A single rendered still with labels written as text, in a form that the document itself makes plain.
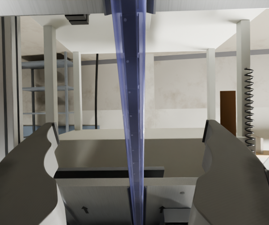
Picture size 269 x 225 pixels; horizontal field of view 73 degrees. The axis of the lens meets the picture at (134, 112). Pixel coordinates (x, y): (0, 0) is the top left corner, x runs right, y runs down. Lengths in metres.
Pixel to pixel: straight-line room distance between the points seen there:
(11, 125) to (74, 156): 0.21
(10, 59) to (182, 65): 2.85
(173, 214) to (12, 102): 0.46
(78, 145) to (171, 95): 2.60
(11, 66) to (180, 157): 0.55
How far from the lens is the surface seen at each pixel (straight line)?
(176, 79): 3.15
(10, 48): 0.58
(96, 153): 0.62
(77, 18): 0.51
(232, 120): 0.66
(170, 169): 0.63
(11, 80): 0.57
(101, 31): 0.73
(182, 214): 0.29
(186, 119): 3.14
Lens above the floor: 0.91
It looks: 1 degrees up
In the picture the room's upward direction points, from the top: 179 degrees clockwise
